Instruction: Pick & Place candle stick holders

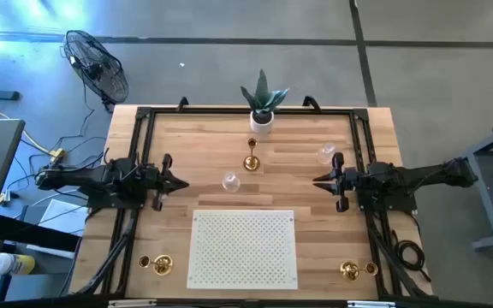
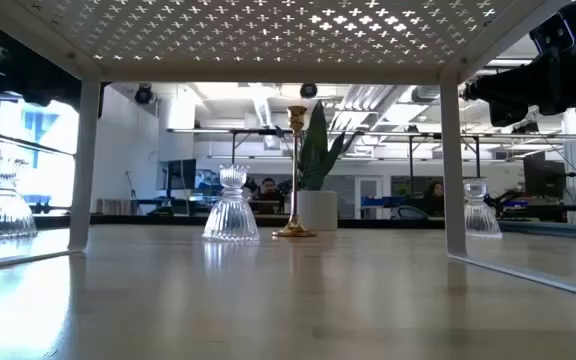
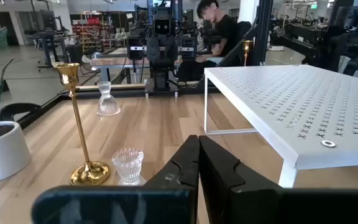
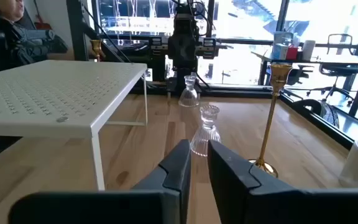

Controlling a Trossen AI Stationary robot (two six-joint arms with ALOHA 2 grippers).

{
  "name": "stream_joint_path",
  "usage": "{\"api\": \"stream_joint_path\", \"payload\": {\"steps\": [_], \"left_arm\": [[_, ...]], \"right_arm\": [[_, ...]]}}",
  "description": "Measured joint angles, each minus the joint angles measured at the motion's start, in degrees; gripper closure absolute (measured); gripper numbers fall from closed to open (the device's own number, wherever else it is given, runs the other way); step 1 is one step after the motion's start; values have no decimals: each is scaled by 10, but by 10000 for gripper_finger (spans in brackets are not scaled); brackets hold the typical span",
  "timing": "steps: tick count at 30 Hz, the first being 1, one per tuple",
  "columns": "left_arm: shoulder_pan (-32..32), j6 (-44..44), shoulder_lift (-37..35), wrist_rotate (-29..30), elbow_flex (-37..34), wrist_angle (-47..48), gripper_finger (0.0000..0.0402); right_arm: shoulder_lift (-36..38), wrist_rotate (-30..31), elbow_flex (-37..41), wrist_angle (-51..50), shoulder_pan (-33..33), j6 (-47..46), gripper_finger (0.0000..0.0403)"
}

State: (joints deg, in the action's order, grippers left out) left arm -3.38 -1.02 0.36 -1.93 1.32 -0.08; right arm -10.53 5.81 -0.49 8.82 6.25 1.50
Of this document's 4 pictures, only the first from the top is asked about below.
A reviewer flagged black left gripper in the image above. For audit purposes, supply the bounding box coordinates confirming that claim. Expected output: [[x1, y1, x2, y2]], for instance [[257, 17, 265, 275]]
[[143, 152, 191, 213]]

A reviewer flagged white round plant pot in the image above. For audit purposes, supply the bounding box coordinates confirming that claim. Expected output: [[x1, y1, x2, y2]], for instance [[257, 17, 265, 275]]
[[249, 110, 276, 136]]

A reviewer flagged clear ribbed glass candle holder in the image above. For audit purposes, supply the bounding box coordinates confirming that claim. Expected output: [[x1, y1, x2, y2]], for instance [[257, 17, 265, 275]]
[[315, 142, 337, 166], [222, 170, 242, 193]]

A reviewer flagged green snake plant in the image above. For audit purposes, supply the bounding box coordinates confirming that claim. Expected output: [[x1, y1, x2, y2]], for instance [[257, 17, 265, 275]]
[[240, 68, 290, 116]]

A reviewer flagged yellow cable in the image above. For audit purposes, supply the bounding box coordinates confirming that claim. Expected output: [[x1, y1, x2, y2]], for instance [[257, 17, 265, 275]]
[[0, 87, 59, 157]]

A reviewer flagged black coiled cable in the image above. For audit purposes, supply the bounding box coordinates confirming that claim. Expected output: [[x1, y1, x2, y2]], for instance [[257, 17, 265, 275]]
[[390, 228, 432, 283]]

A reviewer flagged black metal table frame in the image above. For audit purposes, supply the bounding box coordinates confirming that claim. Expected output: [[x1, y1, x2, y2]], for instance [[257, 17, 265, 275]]
[[68, 105, 436, 308]]

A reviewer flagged black floor fan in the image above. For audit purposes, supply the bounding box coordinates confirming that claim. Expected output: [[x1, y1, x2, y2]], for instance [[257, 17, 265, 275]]
[[61, 29, 130, 113]]

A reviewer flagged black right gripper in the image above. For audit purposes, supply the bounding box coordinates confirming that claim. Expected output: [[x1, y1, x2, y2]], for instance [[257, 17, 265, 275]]
[[312, 151, 361, 214]]

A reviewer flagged black table beam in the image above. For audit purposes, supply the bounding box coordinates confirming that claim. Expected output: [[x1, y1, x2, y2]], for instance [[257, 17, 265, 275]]
[[0, 212, 80, 253]]

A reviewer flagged silver aluminium bracket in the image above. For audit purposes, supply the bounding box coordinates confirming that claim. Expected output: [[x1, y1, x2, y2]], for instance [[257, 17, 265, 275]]
[[347, 299, 398, 308], [108, 299, 158, 308]]

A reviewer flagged yellow cable connector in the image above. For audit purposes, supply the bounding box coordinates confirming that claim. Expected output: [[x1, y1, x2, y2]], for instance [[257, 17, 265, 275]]
[[48, 147, 67, 163]]

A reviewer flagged black fan power cable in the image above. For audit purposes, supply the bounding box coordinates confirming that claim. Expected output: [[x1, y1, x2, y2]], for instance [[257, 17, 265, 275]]
[[60, 80, 98, 142]]

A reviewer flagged yellow and white canister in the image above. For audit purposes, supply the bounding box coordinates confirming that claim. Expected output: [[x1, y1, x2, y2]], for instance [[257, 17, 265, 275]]
[[0, 252, 37, 277]]

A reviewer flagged white paper sheet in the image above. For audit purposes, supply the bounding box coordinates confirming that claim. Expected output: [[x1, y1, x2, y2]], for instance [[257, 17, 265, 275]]
[[36, 198, 90, 236]]

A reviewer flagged white patterned placemat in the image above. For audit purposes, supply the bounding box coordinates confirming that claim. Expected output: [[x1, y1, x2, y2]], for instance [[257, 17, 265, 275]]
[[186, 208, 299, 291]]

